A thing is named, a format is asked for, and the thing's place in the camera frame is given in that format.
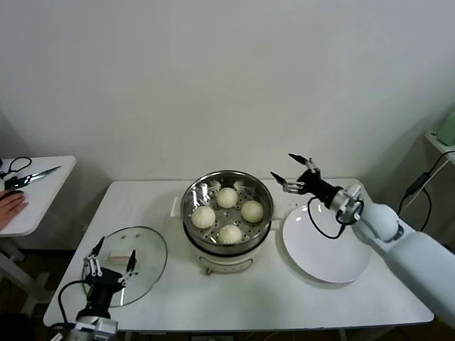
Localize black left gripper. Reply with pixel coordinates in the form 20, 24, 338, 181
82, 236, 139, 311

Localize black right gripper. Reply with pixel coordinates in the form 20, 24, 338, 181
269, 152, 338, 210

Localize glass lid with cream handle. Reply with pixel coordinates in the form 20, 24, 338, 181
81, 226, 168, 307

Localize white steamed baozi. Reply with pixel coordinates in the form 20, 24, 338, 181
215, 187, 238, 209
217, 224, 244, 246
191, 207, 216, 229
240, 200, 264, 224

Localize stainless steel steamer basket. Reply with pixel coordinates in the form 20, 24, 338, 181
180, 170, 274, 248

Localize person's bare hand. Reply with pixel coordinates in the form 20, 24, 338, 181
0, 191, 29, 232

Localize white round plate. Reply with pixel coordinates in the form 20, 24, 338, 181
282, 204, 371, 284

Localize white side table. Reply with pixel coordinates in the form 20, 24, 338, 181
0, 156, 77, 313

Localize cream electric cooker pot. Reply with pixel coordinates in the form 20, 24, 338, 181
171, 197, 284, 277

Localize white shelf table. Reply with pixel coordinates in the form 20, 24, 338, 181
412, 130, 455, 281

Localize mint green appliance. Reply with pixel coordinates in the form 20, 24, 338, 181
436, 109, 455, 146

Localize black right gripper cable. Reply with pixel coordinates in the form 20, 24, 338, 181
307, 196, 365, 239

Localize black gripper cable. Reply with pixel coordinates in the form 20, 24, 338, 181
58, 280, 90, 326
307, 196, 365, 239

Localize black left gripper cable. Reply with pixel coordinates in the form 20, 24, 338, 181
58, 280, 90, 326

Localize black power adapter cable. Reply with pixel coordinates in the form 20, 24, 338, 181
389, 151, 455, 247

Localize black handled scissors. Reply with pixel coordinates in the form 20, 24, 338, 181
0, 157, 62, 191

